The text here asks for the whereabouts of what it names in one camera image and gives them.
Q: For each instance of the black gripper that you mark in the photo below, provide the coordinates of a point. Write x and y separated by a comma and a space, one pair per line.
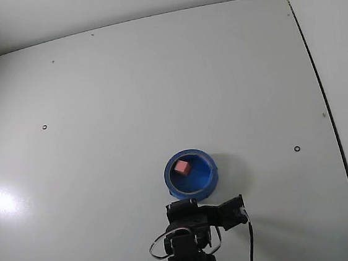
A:
182, 208

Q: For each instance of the small orange cube block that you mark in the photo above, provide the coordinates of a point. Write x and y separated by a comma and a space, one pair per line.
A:
182, 167

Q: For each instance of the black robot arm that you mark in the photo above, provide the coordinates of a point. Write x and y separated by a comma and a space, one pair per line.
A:
188, 256

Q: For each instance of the blue tape roll bin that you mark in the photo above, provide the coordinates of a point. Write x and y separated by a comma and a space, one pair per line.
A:
198, 181

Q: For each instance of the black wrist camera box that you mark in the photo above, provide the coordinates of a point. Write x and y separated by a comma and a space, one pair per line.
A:
231, 213

